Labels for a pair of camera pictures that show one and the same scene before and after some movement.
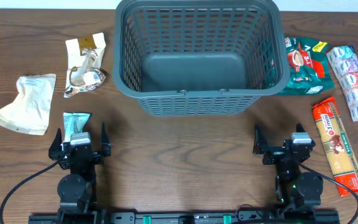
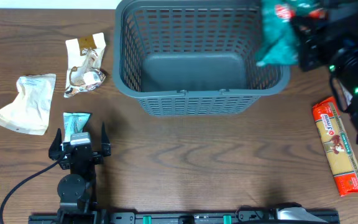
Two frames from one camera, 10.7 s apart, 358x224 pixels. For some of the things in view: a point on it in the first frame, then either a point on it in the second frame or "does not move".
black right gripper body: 284,168 -> 312,57
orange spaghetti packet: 341,152 does not move
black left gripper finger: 105,143 does not move
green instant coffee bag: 310,70 -> 280,42
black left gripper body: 87,170 does not move
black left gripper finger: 55,151 does not move
